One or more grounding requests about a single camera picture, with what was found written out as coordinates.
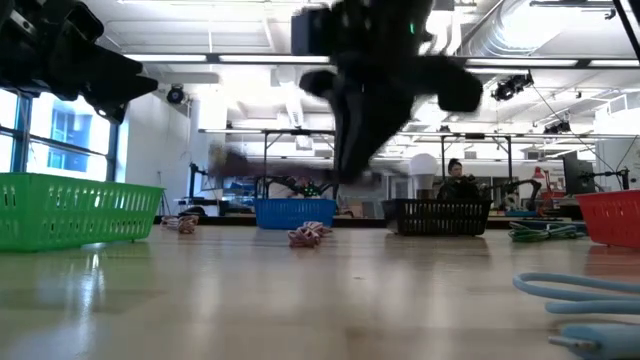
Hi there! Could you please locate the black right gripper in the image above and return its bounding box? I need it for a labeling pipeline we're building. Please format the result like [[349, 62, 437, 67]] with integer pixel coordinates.
[[292, 0, 484, 184]]

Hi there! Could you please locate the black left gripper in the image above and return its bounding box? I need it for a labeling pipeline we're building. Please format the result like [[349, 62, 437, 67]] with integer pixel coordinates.
[[0, 0, 159, 125]]

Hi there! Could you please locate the pink white cable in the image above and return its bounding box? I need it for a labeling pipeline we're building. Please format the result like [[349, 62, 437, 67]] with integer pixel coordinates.
[[287, 221, 334, 249], [160, 214, 200, 235]]

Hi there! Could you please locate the green cable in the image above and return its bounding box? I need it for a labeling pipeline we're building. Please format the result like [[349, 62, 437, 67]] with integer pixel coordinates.
[[508, 221, 587, 244]]

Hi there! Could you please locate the light blue cable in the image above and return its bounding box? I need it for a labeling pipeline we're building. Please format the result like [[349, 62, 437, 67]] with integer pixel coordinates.
[[512, 272, 640, 360]]

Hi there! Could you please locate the large white light bulb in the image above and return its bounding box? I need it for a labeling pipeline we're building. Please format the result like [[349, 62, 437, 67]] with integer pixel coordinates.
[[408, 152, 440, 200]]

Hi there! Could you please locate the person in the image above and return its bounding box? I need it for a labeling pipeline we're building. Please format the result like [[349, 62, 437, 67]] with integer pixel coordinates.
[[436, 157, 482, 202]]

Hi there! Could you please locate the black plastic basket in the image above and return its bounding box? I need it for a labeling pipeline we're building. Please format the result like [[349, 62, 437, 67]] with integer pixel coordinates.
[[381, 198, 493, 237]]

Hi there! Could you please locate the black monitor stand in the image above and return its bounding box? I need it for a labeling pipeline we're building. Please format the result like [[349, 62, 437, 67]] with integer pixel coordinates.
[[187, 161, 209, 202]]

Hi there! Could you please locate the blue plastic basket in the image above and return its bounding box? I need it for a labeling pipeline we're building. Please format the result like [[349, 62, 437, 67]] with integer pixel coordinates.
[[252, 198, 338, 231]]

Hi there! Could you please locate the green plastic basket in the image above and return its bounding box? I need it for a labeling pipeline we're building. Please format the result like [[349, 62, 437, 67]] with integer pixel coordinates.
[[0, 172, 165, 253]]

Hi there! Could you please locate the ceiling light strip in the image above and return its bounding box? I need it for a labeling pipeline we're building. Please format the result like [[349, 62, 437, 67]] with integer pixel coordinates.
[[122, 53, 332, 65], [463, 57, 640, 69]]

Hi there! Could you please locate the red desk lamp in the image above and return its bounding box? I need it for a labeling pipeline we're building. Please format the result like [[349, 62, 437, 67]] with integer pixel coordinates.
[[531, 165, 553, 202]]

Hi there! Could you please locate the black computer monitor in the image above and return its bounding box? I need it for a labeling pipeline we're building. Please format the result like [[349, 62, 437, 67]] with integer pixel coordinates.
[[561, 150, 597, 197]]

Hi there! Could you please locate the black boom stand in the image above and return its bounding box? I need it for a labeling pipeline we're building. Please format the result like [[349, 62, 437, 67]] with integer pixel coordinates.
[[578, 167, 632, 192]]

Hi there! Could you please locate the red plastic basket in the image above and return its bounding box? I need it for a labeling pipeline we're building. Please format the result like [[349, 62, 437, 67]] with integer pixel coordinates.
[[574, 189, 640, 250]]

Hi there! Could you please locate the round black ceiling camera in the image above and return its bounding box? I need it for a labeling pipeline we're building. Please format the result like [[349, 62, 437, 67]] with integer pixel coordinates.
[[166, 84, 187, 106]]

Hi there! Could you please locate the window with dark frame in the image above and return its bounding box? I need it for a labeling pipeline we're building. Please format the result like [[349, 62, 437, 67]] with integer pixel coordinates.
[[0, 88, 120, 183]]

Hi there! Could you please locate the black metal rig frame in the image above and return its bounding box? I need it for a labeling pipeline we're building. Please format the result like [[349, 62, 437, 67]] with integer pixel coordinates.
[[438, 132, 515, 197], [260, 128, 338, 201]]

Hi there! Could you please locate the silver ventilation duct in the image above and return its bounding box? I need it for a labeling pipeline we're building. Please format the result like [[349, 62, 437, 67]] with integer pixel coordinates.
[[462, 0, 619, 57]]

